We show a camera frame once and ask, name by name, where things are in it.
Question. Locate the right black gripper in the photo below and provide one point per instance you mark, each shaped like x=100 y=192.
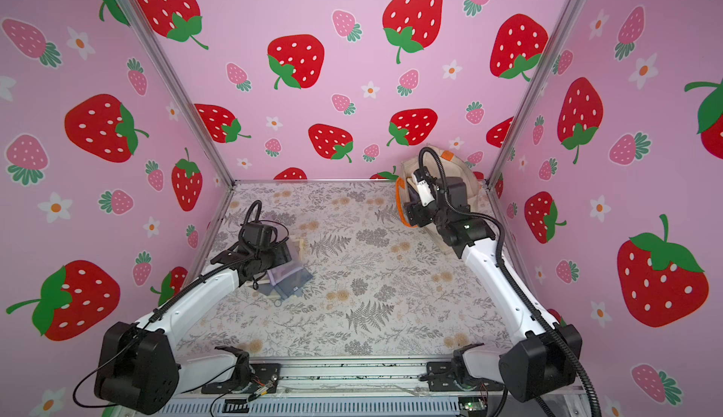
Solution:
x=416 y=212

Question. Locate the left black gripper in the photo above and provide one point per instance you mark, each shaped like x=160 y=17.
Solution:
x=281 y=251

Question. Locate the purple mesh pouch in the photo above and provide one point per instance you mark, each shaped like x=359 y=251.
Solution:
x=287 y=280

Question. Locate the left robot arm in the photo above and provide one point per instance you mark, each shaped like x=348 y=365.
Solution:
x=140 y=368

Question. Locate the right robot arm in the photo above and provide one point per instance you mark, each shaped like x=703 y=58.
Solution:
x=545 y=355

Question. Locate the beige canvas bag orange handles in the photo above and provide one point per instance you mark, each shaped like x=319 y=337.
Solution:
x=441 y=165

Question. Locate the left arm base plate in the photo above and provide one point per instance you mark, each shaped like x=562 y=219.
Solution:
x=256 y=379

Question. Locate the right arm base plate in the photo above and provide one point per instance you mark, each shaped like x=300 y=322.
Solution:
x=450 y=376

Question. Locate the aluminium front rail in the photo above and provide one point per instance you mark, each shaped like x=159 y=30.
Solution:
x=368 y=386

